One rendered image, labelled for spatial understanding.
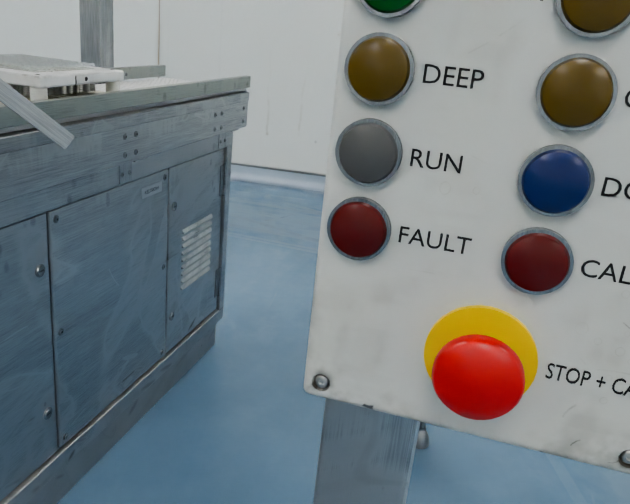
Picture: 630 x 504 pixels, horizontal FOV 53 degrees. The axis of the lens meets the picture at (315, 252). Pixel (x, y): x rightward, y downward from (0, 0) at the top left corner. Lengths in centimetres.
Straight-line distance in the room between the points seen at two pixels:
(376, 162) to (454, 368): 10
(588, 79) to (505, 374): 12
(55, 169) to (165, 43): 324
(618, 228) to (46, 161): 98
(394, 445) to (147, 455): 129
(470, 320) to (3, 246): 97
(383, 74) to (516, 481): 155
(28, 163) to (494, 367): 93
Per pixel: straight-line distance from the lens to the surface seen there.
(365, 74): 28
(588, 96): 27
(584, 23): 27
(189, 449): 168
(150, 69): 192
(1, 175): 107
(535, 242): 28
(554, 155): 28
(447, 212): 29
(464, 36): 28
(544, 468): 184
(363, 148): 28
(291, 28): 413
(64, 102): 116
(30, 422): 137
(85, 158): 123
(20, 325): 126
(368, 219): 29
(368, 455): 43
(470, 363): 28
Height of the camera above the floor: 103
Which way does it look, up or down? 20 degrees down
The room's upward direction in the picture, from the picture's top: 6 degrees clockwise
